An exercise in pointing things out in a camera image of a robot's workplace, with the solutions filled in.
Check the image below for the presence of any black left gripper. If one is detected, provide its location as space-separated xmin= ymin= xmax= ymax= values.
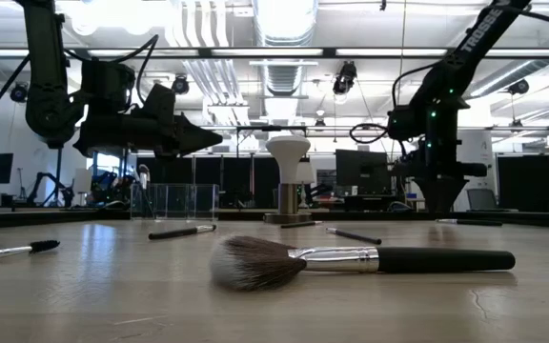
xmin=73 ymin=112 xmax=223 ymax=159

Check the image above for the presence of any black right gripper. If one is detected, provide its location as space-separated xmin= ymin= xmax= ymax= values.
xmin=391 ymin=137 xmax=488 ymax=214

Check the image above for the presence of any slim black makeup brush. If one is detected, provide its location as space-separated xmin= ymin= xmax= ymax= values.
xmin=435 ymin=217 xmax=504 ymax=228

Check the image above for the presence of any large powder brush black handle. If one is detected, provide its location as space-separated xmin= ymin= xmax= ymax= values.
xmin=208 ymin=234 xmax=517 ymax=293

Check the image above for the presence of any black brush with silver ferrule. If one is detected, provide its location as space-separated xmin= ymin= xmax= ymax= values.
xmin=148 ymin=224 xmax=217 ymax=241

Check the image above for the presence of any thin black eyeliner brush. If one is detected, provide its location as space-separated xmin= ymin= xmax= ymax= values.
xmin=326 ymin=227 xmax=383 ymax=246

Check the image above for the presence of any black mascara spoolie wand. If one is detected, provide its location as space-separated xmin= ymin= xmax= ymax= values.
xmin=0 ymin=239 xmax=61 ymax=266

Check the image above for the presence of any grey office chair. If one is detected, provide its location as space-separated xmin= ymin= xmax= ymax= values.
xmin=465 ymin=188 xmax=500 ymax=212

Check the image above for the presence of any black ceiling track light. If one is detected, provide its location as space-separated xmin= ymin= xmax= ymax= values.
xmin=9 ymin=83 xmax=30 ymax=104
xmin=332 ymin=60 xmax=358 ymax=95
xmin=506 ymin=78 xmax=531 ymax=96
xmin=171 ymin=75 xmax=191 ymax=95

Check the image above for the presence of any white round pillar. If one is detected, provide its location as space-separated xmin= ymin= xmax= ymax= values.
xmin=455 ymin=131 xmax=498 ymax=212

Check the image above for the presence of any black partition panel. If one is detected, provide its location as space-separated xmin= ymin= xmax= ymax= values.
xmin=134 ymin=155 xmax=281 ymax=210
xmin=497 ymin=154 xmax=549 ymax=213

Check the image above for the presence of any clear acrylic organizer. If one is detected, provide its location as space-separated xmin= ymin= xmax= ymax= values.
xmin=129 ymin=183 xmax=220 ymax=223

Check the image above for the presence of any black desk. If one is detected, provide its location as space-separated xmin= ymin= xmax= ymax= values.
xmin=342 ymin=192 xmax=393 ymax=212

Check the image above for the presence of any black computer monitor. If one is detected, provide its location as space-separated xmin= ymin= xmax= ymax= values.
xmin=335 ymin=149 xmax=393 ymax=196

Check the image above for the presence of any small white background lamp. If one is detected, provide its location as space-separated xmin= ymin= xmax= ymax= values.
xmin=295 ymin=159 xmax=316 ymax=210

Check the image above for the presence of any short black makeup pencil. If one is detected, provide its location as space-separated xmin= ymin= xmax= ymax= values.
xmin=280 ymin=219 xmax=324 ymax=230

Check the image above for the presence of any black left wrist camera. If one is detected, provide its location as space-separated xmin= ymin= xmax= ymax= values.
xmin=140 ymin=83 xmax=176 ymax=120

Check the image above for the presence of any black background rig frame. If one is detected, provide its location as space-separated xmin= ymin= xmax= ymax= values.
xmin=52 ymin=123 xmax=549 ymax=211

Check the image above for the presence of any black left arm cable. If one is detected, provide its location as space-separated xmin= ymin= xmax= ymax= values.
xmin=64 ymin=33 xmax=160 ymax=105

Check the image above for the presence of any silver ceiling air duct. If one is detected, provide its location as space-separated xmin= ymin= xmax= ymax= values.
xmin=253 ymin=0 xmax=318 ymax=99

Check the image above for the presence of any black overhead frame beam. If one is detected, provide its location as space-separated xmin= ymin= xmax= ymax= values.
xmin=0 ymin=46 xmax=549 ymax=60

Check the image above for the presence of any black table edge rail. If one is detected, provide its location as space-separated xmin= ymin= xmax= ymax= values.
xmin=0 ymin=208 xmax=549 ymax=232

